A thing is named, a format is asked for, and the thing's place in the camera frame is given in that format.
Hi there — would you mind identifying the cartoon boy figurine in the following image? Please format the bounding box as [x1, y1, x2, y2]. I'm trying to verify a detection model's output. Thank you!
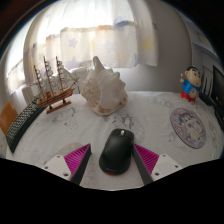
[179, 65, 203, 104]

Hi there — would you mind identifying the white star-print curtain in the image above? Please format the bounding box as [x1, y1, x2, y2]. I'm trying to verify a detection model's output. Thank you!
[6, 0, 159, 94]

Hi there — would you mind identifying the large white conch shell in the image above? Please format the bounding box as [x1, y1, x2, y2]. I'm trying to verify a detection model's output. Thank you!
[81, 55, 129, 116]

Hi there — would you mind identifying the white printed tablecloth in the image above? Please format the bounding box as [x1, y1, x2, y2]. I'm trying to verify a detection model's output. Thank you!
[4, 91, 224, 192]

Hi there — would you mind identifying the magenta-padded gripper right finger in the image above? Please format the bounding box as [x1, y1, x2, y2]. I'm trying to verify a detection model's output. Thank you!
[132, 143, 183, 186]

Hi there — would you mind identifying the round purple printed mouse pad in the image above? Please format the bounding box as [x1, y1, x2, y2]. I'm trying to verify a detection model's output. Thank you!
[169, 107, 207, 150]

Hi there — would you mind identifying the black monitor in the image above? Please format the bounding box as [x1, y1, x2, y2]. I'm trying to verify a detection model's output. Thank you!
[211, 65, 224, 131]

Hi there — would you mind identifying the white wall shelf unit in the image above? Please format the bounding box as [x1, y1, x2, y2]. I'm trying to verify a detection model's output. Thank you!
[193, 33, 221, 58]

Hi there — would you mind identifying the black computer keyboard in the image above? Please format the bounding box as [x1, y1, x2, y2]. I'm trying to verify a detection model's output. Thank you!
[5, 97, 46, 154]

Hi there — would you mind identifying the wooden model sailing ship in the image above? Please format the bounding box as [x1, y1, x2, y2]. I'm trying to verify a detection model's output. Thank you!
[32, 55, 80, 115]

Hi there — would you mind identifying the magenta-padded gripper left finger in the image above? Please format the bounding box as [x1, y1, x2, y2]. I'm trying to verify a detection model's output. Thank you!
[42, 143, 92, 186]

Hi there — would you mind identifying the black router with antennas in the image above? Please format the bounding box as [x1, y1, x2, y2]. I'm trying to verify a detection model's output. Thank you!
[199, 66, 215, 106]

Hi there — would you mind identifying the black computer mouse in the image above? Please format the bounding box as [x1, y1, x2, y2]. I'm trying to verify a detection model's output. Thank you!
[98, 128, 136, 176]

